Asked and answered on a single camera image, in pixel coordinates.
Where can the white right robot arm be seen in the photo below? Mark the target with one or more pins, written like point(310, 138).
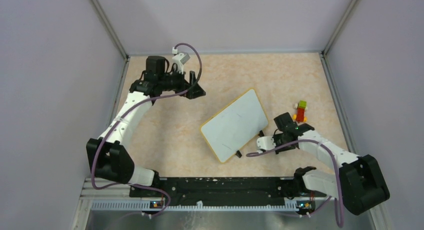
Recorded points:
point(358, 180)

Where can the yellow framed whiteboard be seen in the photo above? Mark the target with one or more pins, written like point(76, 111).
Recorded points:
point(230, 129)

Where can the aluminium frame rail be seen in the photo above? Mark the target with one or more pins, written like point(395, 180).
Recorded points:
point(116, 197)

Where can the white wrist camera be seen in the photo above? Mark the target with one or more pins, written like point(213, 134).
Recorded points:
point(179, 59)
point(265, 143)

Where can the red green lego car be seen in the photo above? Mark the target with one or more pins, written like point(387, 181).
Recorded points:
point(301, 107)

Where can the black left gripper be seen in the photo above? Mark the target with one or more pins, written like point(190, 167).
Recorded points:
point(192, 90)

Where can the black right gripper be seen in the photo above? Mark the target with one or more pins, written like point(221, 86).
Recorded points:
point(281, 149)

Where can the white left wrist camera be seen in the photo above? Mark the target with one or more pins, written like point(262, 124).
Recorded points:
point(179, 59)

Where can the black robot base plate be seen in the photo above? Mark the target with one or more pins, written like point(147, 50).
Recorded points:
point(225, 191)

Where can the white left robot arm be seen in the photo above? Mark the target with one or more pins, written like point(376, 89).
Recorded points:
point(107, 155)

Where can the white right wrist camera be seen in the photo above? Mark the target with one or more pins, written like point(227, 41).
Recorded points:
point(265, 143)

